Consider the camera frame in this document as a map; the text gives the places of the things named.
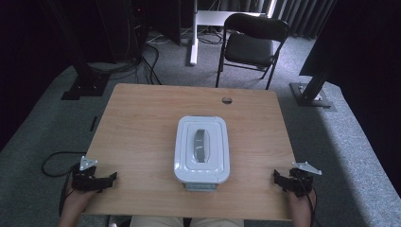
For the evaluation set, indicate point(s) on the person's legs in beige trousers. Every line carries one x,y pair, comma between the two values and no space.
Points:
151,221

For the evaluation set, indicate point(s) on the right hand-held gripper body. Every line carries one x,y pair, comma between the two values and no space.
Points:
301,184

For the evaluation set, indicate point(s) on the round grey table grommet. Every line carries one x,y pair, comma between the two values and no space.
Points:
227,100

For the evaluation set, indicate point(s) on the black computer cabinet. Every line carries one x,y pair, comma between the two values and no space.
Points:
123,28

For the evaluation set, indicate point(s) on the black folding chair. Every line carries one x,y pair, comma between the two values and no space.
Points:
250,47

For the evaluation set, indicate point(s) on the black metal stand, grey plate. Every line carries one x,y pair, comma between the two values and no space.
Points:
312,94

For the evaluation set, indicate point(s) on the black cloth curtain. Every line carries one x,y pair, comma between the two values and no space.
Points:
362,47

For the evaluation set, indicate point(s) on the translucent grey storage box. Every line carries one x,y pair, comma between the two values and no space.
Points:
200,187

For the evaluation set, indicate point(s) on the black tape strip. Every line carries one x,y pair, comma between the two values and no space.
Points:
93,123

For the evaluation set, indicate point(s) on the grey pleated curtain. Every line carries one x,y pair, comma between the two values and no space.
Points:
302,15

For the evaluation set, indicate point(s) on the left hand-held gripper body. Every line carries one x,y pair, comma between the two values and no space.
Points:
86,181

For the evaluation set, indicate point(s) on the white desk frame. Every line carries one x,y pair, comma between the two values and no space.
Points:
201,19

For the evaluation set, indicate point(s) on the black metal stand, square base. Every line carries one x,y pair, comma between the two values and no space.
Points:
85,85

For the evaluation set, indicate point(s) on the person's right hand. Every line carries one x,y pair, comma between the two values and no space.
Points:
302,208

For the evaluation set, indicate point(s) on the person's left hand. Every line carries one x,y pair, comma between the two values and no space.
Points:
75,203

